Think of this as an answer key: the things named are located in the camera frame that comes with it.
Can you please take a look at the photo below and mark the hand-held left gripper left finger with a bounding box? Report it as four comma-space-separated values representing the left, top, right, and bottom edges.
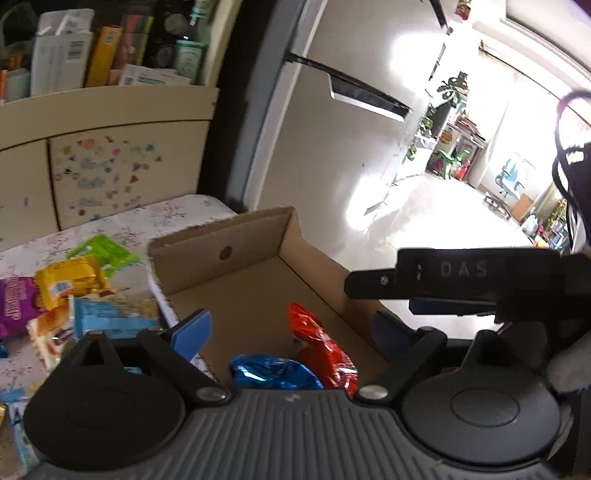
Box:
62, 310, 232, 408

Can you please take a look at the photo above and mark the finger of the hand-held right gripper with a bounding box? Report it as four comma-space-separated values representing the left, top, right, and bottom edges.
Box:
344, 248, 568, 319

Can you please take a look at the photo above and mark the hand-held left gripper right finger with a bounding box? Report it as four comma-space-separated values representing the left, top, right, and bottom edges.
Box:
358, 310, 550, 408

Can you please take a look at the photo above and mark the red snack packet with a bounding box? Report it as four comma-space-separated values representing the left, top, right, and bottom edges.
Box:
288, 302, 360, 398

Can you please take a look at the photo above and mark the brown cardboard box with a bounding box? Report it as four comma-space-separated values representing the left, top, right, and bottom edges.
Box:
147, 206, 416, 398

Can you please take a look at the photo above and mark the light blue snack packet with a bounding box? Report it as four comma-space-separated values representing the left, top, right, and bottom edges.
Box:
73, 295, 162, 343

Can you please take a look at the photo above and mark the blue foil snack packet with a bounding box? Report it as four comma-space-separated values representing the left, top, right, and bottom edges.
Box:
229, 354, 324, 391

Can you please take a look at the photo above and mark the white orange bread packet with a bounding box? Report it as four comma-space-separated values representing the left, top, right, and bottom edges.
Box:
27, 307, 77, 373

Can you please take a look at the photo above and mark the blue chair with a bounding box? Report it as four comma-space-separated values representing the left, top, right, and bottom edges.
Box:
495, 158, 526, 195

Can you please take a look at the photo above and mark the green snack packet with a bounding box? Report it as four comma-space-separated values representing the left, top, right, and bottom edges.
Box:
67, 234, 141, 274

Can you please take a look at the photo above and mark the floral tablecloth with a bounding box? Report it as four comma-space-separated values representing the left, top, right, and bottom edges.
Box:
0, 194, 241, 480

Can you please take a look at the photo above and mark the yellow snack packet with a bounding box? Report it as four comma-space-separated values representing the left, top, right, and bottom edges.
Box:
36, 256, 114, 311

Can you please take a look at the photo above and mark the potted plant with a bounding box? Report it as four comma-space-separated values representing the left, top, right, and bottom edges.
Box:
405, 105, 438, 163
436, 71, 472, 110

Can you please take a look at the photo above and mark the purple snack packet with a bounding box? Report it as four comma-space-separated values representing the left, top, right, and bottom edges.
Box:
0, 277, 47, 339

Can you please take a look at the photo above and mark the pale blue white packet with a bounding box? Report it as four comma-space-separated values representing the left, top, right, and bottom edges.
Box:
0, 388, 42, 472

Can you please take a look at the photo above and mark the beige shelf cabinet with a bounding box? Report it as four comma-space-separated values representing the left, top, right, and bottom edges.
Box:
0, 0, 221, 252

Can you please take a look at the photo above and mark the white medicine box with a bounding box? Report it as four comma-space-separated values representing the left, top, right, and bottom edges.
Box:
119, 64, 193, 87

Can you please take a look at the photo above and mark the teal box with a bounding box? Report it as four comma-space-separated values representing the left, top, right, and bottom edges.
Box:
174, 39, 208, 80

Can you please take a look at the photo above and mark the yellow box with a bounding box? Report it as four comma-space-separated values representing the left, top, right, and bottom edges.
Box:
85, 25, 124, 88

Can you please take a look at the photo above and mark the white barcode box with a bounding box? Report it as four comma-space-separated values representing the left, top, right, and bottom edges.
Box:
30, 9, 96, 97

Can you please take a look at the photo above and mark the black round jar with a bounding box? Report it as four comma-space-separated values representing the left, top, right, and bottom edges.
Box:
156, 11, 186, 70

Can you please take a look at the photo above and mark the glass bottle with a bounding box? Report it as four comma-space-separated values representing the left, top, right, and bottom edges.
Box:
187, 0, 214, 42

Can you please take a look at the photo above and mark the clear plastic bag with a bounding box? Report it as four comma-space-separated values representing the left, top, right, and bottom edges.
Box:
0, 8, 42, 61

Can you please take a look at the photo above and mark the black cable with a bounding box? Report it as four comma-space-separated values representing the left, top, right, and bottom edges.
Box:
551, 90, 591, 252

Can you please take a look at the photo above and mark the black wall shelf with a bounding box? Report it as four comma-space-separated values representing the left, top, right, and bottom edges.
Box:
284, 51, 413, 123

